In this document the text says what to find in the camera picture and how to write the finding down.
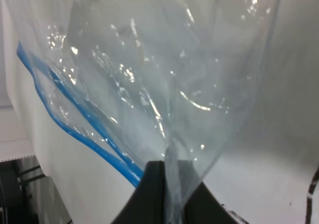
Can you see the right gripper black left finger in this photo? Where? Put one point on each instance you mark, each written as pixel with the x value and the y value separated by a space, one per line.
pixel 146 205

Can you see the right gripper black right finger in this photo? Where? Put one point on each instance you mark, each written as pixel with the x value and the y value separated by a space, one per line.
pixel 203 208

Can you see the clear zip bag blue zipper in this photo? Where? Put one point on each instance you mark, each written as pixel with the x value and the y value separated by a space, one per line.
pixel 148 80

